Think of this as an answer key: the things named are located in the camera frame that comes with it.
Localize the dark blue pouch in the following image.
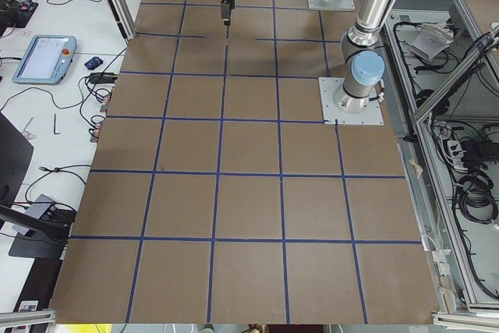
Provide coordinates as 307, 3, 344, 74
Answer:
84, 56, 103, 70

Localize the teach pendant tablet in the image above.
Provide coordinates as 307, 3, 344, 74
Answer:
12, 34, 77, 86

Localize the black allen key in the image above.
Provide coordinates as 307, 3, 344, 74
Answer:
52, 113, 61, 135

